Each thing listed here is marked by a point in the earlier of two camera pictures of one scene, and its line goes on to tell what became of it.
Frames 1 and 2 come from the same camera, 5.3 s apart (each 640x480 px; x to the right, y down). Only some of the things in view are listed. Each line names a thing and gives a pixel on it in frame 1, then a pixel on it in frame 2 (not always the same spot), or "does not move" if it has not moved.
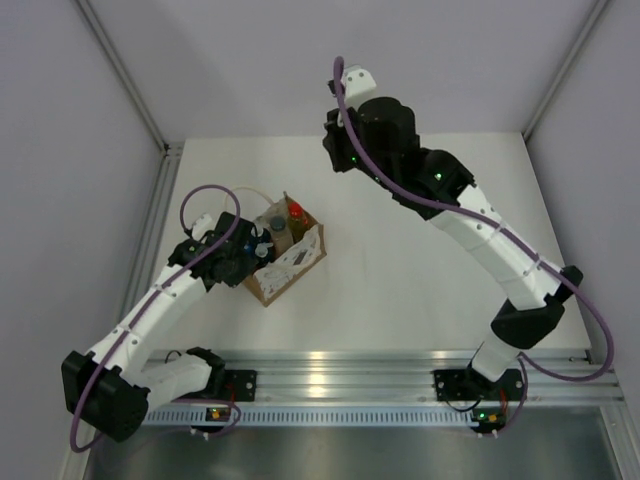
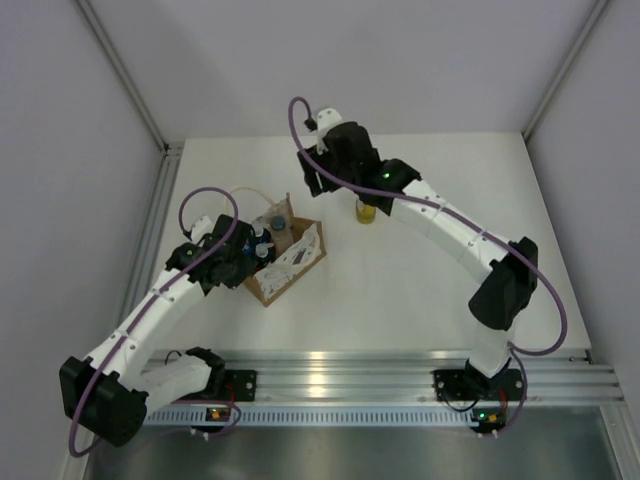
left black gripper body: [242, 267] does not move
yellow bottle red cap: [298, 221] → [365, 213]
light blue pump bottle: [256, 231] does not move
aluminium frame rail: [398, 375] does not move
